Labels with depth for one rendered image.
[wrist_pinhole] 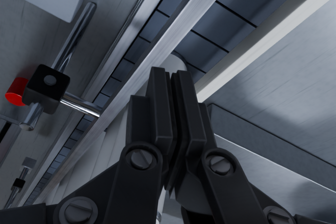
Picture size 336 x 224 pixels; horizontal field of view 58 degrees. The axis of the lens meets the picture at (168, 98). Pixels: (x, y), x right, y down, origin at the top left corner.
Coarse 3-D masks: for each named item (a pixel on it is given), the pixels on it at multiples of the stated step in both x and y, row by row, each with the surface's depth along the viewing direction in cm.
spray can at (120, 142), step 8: (168, 56) 30; (176, 56) 30; (160, 64) 29; (168, 64) 29; (176, 64) 30; (184, 64) 31; (144, 88) 27; (120, 128) 26; (120, 136) 25; (120, 144) 24; (112, 152) 25; (120, 152) 24; (112, 160) 24; (160, 200) 23; (160, 208) 22; (160, 216) 22
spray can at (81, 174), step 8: (96, 144) 43; (88, 152) 43; (96, 152) 43; (80, 160) 42; (88, 160) 42; (80, 168) 41; (88, 168) 41; (72, 176) 41; (80, 176) 40; (88, 176) 40; (72, 184) 40; (80, 184) 40; (64, 192) 40
